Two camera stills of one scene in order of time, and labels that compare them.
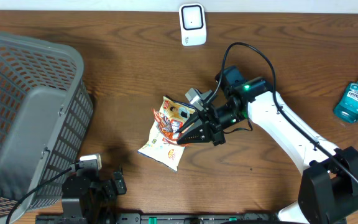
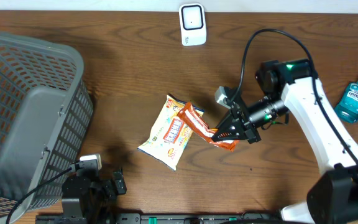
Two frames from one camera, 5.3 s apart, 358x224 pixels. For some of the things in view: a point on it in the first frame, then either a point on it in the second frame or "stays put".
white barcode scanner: [192, 23] stays put
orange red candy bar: [169, 128] to [188, 114]
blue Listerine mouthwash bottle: [352, 100] stays put
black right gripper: [203, 133] to [237, 133]
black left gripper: [110, 191] stays put
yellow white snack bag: [161, 145] stays put
